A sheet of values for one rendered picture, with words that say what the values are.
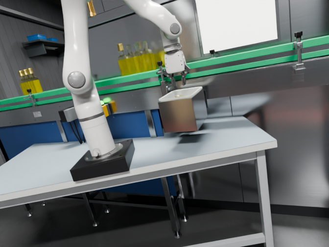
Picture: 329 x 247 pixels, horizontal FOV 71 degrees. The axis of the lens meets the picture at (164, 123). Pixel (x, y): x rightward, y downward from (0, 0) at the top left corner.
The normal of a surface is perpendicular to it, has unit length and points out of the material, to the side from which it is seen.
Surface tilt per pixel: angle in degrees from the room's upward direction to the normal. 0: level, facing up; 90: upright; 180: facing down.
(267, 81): 90
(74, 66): 61
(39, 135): 90
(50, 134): 90
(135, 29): 90
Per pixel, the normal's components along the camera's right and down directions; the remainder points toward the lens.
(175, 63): -0.38, 0.37
